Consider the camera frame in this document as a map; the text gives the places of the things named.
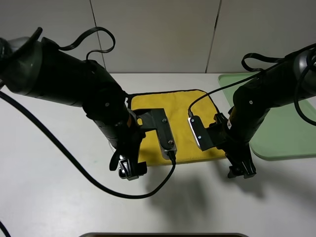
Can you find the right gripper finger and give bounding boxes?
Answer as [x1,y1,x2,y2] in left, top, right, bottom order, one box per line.
[227,155,241,178]
[241,152,256,179]

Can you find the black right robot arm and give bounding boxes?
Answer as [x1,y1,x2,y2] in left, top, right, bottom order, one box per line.
[204,46,316,178]

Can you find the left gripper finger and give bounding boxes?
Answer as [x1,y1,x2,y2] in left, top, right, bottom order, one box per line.
[109,148,131,179]
[128,161,147,181]

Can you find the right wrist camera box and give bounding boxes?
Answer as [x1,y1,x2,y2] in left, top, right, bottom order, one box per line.
[188,116,213,151]

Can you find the black right camera cable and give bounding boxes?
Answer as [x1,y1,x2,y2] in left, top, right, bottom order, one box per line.
[188,43,316,124]

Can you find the yellow microfiber towel black trim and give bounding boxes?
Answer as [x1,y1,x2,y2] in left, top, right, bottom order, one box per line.
[127,89,225,166]

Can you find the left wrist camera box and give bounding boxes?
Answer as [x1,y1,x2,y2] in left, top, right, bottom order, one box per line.
[134,108,177,163]

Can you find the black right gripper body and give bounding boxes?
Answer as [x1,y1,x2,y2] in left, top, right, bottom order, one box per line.
[206,113,254,155]

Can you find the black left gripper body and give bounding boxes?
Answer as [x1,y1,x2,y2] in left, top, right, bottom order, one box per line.
[95,108,146,158]

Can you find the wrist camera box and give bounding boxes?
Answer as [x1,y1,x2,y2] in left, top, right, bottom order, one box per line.
[188,116,213,151]
[134,108,177,163]

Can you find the light green plastic tray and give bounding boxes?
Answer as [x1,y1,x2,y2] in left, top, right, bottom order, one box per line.
[218,73,316,160]

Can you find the black camera cable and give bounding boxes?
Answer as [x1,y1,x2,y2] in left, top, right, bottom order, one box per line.
[0,91,177,199]
[188,43,316,124]

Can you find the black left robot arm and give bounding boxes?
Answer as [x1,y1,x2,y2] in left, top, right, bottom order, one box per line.
[0,38,147,180]

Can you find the black left camera cable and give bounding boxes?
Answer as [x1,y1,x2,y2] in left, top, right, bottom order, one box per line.
[0,91,177,199]

